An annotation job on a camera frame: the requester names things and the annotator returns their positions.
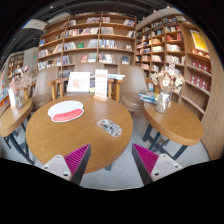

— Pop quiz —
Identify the stack of blue-yellow books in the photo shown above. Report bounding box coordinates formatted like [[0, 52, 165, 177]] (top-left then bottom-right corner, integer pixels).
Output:
[[138, 89, 158, 105]]

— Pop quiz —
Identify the white framed red-print picture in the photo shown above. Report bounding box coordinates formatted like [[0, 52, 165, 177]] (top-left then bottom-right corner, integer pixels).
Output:
[[66, 71, 92, 94]]

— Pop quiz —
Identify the curved wooden bookshelf unit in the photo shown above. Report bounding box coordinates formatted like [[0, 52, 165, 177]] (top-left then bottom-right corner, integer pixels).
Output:
[[134, 13, 224, 161]]

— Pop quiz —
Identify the round wooden side table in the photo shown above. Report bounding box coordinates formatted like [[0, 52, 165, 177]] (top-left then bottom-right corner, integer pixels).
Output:
[[0, 98, 34, 164], [143, 101, 205, 161]]

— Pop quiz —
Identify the transparent computer mouse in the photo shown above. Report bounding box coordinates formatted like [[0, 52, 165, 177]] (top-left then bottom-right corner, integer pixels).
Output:
[[96, 118, 124, 138]]

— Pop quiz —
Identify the glass vase with beige flowers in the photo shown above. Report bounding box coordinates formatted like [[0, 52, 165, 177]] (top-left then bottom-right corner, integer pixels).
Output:
[[151, 64, 186, 114]]

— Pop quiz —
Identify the distant wooden bookshelf unit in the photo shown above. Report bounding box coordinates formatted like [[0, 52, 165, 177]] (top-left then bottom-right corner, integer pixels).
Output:
[[6, 51, 25, 84]]

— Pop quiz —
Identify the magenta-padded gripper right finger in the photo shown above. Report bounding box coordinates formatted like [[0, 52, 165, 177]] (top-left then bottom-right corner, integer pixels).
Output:
[[131, 142, 184, 186]]

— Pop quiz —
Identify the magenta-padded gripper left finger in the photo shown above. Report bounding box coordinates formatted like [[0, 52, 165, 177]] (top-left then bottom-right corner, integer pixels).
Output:
[[41, 143, 92, 186]]

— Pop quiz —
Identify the low orange display shelf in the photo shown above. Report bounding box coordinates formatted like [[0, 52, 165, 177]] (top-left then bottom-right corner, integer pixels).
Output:
[[0, 66, 11, 116]]

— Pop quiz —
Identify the white sign on wooden stand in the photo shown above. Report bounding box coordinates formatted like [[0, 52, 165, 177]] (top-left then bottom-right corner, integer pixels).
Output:
[[93, 68, 109, 102]]

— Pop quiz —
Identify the brown leather armchair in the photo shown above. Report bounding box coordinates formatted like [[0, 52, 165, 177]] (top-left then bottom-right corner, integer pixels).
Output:
[[56, 62, 121, 102], [114, 63, 150, 113], [31, 66, 64, 111]]

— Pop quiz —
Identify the small white table sign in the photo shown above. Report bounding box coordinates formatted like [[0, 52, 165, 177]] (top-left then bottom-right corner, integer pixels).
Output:
[[8, 88, 17, 109]]

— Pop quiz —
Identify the glass vase with pink flowers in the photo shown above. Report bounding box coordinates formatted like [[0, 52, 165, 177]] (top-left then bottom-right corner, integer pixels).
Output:
[[8, 66, 33, 111]]

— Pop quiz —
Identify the dark-covered book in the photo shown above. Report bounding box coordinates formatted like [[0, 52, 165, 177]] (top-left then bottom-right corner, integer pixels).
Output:
[[89, 76, 97, 94]]

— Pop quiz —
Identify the white hanging ceiling panel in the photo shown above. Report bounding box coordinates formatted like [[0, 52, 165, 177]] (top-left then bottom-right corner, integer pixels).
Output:
[[21, 18, 49, 32]]

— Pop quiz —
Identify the light blue book stack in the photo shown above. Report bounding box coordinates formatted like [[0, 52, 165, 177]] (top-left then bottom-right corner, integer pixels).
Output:
[[107, 73, 126, 81]]

